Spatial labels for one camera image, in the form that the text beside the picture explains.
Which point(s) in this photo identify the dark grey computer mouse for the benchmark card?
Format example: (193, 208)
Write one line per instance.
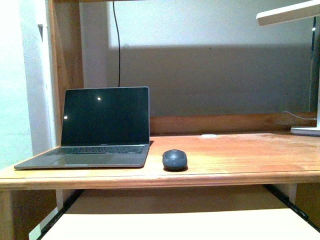
(174, 160)

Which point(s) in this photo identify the white round desk grommet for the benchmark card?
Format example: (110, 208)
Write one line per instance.
(208, 136)

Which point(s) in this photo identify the grey open laptop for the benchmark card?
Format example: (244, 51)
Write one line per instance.
(101, 128)

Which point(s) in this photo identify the wooden desk with hutch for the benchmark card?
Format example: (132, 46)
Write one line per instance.
(231, 91)

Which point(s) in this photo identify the wooden pull-out keyboard tray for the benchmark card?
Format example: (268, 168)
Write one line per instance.
(193, 213)

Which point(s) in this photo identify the black vertical pole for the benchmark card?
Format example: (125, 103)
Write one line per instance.
(315, 66)

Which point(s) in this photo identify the white desk lamp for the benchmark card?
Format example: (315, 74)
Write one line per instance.
(299, 11)

